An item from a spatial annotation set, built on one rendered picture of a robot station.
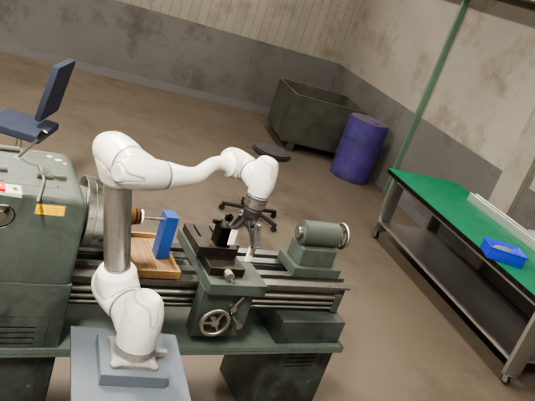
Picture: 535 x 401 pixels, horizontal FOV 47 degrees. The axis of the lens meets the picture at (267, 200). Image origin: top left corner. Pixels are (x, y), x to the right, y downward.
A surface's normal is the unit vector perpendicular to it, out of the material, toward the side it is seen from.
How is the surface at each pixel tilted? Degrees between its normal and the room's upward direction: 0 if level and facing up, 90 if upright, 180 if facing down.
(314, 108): 90
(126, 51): 90
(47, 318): 90
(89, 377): 0
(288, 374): 90
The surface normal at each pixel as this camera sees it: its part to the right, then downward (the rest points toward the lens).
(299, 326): 0.39, 0.45
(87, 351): 0.30, -0.89
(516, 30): -0.91, -0.16
